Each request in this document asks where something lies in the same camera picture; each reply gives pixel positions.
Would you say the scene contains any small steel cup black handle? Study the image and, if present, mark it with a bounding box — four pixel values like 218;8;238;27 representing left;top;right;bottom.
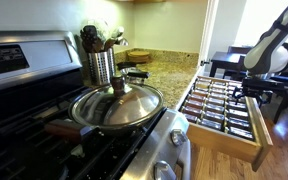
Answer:
118;66;151;86

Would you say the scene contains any perforated steel utensil holder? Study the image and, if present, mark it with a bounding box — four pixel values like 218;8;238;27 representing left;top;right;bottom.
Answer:
87;49;112;86
107;48;117;76

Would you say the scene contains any black pepper glass spice jar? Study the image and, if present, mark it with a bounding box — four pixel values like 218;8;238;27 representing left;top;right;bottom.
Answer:
227;102;248;112

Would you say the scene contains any steel ladle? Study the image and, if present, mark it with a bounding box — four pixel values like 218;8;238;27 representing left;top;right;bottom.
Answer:
112;26;130;48

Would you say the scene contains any coriander glass spice jar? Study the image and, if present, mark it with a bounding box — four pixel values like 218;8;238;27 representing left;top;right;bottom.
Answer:
206;98;228;106

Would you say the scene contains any dark wooden kitchen utensil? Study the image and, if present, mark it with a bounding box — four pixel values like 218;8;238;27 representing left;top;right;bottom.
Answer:
79;24;105;54

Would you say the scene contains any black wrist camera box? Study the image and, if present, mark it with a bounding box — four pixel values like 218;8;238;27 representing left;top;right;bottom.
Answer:
243;77;274;88

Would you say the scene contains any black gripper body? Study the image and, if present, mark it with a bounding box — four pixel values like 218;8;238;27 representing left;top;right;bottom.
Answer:
245;86;272;98

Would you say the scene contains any dark wooden dining table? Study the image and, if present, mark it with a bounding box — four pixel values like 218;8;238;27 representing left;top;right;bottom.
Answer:
209;50;250;79

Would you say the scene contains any steel oven door handle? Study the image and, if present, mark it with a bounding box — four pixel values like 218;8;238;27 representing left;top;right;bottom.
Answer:
175;139;192;180

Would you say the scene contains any cinnamon glass spice jar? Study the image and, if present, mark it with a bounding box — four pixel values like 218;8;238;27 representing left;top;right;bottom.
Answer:
208;92;228;100

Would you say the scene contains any round steel stove knob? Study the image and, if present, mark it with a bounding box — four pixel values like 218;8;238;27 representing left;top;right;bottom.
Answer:
169;129;188;147
153;160;177;180

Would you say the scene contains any light wood spice drawer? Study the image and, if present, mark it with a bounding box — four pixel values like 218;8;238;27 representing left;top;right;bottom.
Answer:
178;74;274;173

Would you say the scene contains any stainless steel gas stove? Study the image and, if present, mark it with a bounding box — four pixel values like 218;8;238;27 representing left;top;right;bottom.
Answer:
0;30;192;180

